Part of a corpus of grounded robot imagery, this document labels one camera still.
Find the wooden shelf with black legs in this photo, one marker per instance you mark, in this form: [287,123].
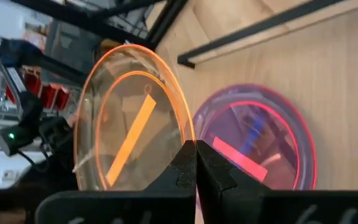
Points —
[337,93]

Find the translucent blue plate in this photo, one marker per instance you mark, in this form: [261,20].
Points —
[253,130]
[207,105]

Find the red bins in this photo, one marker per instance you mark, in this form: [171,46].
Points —
[50,96]

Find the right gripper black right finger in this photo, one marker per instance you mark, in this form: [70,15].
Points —
[244,205]

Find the translucent pink plate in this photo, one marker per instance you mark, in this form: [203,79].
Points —
[278,133]

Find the translucent orange plate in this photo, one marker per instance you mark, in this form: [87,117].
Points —
[129,130]

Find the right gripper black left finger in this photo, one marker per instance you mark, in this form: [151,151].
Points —
[166,205]

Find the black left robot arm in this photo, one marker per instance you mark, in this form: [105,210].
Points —
[17,140]

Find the black aluminium table frame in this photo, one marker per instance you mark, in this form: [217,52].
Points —
[166,18]

